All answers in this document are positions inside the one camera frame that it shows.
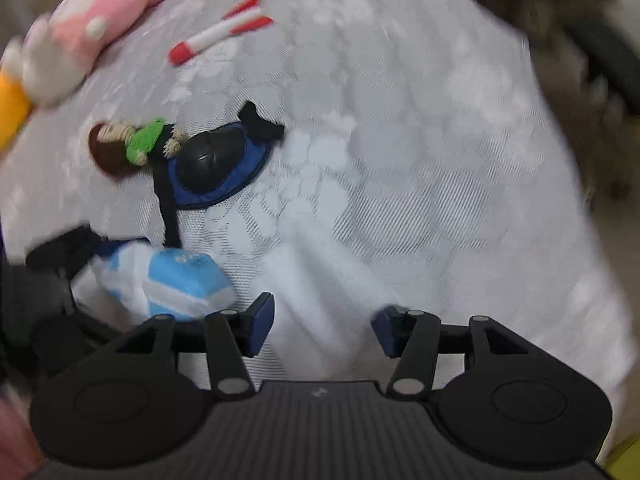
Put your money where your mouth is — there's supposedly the blue white tissue pack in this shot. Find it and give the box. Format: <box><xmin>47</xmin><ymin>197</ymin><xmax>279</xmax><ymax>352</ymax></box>
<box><xmin>70</xmin><ymin>240</ymin><xmax>236</xmax><ymax>323</ymax></box>

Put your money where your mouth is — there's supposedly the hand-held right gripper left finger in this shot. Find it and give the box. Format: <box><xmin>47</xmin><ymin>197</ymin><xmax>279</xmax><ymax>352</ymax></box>
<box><xmin>107</xmin><ymin>292</ymin><xmax>276</xmax><ymax>401</ymax></box>

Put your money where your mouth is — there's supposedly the yellow green object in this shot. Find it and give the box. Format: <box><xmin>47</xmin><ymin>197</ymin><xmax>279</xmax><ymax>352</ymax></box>
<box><xmin>602</xmin><ymin>435</ymin><xmax>640</xmax><ymax>480</ymax></box>

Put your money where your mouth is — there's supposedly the small doll with green clothes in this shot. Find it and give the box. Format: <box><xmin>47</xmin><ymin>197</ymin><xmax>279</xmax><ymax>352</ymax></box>
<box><xmin>89</xmin><ymin>119</ymin><xmax>188</xmax><ymax>180</ymax></box>

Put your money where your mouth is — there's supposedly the yellow plush toy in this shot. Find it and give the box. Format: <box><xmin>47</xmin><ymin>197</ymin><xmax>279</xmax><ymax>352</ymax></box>
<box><xmin>0</xmin><ymin>72</ymin><xmax>32</xmax><ymax>153</ymax></box>

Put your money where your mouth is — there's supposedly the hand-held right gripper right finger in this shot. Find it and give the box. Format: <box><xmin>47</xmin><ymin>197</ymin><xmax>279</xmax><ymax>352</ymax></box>
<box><xmin>371</xmin><ymin>304</ymin><xmax>538</xmax><ymax>401</ymax></box>

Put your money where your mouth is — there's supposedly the person's left forearm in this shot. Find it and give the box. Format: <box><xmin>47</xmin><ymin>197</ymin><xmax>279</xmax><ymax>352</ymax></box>
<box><xmin>0</xmin><ymin>390</ymin><xmax>45</xmax><ymax>480</ymax></box>

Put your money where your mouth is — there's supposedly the pink white plush toy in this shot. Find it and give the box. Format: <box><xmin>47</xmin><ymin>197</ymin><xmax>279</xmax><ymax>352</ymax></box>
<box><xmin>0</xmin><ymin>0</ymin><xmax>173</xmax><ymax>108</ymax></box>

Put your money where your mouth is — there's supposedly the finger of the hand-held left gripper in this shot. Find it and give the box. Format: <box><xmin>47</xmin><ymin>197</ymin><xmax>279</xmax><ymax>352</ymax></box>
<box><xmin>25</xmin><ymin>225</ymin><xmax>108</xmax><ymax>281</ymax></box>

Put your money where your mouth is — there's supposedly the red white toy rocket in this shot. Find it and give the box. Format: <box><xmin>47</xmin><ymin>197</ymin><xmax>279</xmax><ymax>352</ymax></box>
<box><xmin>167</xmin><ymin>0</ymin><xmax>275</xmax><ymax>67</ymax></box>

